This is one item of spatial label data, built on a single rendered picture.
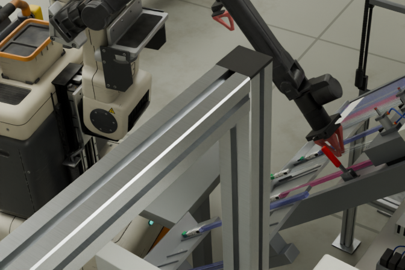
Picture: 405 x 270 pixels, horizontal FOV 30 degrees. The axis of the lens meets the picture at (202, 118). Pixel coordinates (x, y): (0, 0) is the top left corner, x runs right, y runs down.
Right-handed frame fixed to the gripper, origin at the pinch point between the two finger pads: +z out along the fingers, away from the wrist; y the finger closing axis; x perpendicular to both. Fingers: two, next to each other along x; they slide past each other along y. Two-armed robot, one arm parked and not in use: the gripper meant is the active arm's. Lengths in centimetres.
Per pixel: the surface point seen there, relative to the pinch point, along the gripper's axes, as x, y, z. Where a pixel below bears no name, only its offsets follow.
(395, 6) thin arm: -30.4, 11.9, -28.2
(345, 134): 11.7, 18.7, 3.2
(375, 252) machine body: 9.3, 0.1, 33.4
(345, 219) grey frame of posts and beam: 63, 49, 50
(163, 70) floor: 178, 108, -25
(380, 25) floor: 118, 210, 24
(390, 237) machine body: 8.3, 7.6, 34.1
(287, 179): 24.3, 0.5, 4.3
